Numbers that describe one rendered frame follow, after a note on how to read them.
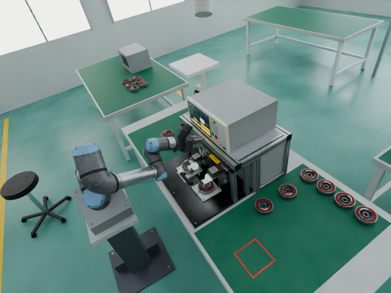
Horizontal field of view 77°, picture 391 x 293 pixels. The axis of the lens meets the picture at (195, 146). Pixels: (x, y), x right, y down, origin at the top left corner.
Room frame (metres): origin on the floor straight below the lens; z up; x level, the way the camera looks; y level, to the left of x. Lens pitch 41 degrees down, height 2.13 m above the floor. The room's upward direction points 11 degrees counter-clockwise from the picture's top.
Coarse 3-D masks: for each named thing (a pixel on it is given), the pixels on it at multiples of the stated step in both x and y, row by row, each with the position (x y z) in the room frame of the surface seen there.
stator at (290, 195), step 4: (284, 184) 1.01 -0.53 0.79; (280, 188) 0.98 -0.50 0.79; (284, 188) 0.99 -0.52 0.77; (288, 188) 0.98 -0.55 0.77; (292, 188) 0.97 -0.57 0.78; (280, 192) 0.95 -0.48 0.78; (284, 192) 0.95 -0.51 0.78; (288, 192) 0.94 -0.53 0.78; (292, 192) 0.95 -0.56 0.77; (296, 192) 0.93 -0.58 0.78; (280, 196) 0.94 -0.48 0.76; (284, 196) 0.92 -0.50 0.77; (288, 196) 0.91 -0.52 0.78; (292, 196) 0.90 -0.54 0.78
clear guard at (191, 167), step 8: (208, 152) 1.16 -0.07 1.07; (192, 160) 1.11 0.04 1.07; (200, 160) 1.10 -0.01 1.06; (208, 160) 1.09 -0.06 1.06; (184, 168) 1.07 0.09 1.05; (192, 168) 1.05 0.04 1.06; (200, 168) 1.04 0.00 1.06; (208, 168) 1.02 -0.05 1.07; (216, 168) 1.01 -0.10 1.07; (224, 168) 1.00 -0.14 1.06; (192, 176) 0.99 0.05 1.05; (200, 176) 0.97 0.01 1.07; (208, 176) 0.96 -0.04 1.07; (216, 176) 0.95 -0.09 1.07; (200, 184) 0.92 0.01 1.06
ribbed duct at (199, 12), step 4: (196, 0) 2.45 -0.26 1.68; (200, 0) 2.42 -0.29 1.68; (204, 0) 2.41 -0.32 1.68; (208, 0) 2.42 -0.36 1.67; (196, 4) 2.43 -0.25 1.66; (200, 4) 2.41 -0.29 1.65; (204, 4) 2.39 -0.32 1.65; (208, 4) 2.41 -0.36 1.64; (196, 8) 2.42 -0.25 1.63; (200, 8) 2.39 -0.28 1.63; (204, 8) 2.38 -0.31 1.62; (208, 8) 2.38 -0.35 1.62; (196, 12) 2.40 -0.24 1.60; (200, 12) 2.39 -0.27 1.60; (204, 12) 2.39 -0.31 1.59; (208, 12) 2.39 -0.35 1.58; (196, 16) 2.48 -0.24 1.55; (200, 16) 2.48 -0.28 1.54; (204, 16) 2.48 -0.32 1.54; (208, 16) 2.48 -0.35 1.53
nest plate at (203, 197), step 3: (216, 186) 1.11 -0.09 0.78; (216, 189) 1.08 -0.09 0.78; (219, 189) 1.08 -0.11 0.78; (213, 192) 1.06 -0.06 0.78; (216, 192) 1.05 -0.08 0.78; (198, 195) 1.06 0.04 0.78; (201, 195) 1.06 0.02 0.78; (204, 195) 1.05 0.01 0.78; (207, 195) 1.05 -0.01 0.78; (210, 195) 1.04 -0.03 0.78; (213, 195) 1.04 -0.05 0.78; (201, 198) 1.03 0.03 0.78; (204, 198) 1.03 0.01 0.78; (207, 198) 1.02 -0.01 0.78
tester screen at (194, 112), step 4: (192, 108) 1.40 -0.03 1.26; (196, 108) 1.34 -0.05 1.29; (192, 112) 1.41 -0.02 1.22; (196, 112) 1.35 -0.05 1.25; (200, 112) 1.30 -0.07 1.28; (192, 116) 1.42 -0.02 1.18; (196, 116) 1.36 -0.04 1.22; (200, 116) 1.31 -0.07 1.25; (204, 116) 1.26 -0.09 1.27; (192, 120) 1.43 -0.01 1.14; (204, 120) 1.27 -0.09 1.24; (200, 124) 1.33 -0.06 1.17; (204, 124) 1.27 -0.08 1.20; (208, 128) 1.23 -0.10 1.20
